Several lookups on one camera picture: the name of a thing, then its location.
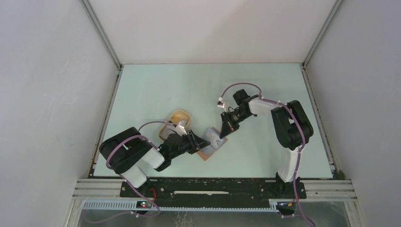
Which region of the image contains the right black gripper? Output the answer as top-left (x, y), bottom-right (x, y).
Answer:
top-left (220, 108), bottom-right (252, 138)

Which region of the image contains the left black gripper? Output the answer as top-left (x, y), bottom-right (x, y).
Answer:
top-left (170, 129), bottom-right (210, 159)

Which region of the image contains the white credit card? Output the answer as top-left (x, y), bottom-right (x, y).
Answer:
top-left (202, 128), bottom-right (221, 149)

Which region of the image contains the yellow oval tray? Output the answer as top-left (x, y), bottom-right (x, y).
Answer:
top-left (158, 110), bottom-right (191, 140)

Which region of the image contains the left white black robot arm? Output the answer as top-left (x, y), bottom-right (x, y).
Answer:
top-left (99, 127), bottom-right (210, 197)

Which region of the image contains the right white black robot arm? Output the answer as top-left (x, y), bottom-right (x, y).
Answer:
top-left (217, 89), bottom-right (314, 198)

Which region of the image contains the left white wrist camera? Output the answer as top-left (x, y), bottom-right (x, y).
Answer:
top-left (175, 120), bottom-right (187, 136)

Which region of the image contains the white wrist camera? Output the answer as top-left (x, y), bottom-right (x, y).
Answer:
top-left (175, 120), bottom-right (187, 136)
top-left (217, 97), bottom-right (227, 112)

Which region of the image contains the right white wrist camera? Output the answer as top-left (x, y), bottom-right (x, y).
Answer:
top-left (217, 97), bottom-right (227, 112)

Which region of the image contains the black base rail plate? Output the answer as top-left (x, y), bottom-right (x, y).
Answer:
top-left (138, 177), bottom-right (307, 209)

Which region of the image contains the aluminium frame rail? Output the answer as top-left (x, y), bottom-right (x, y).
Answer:
top-left (73, 178), bottom-right (357, 212)

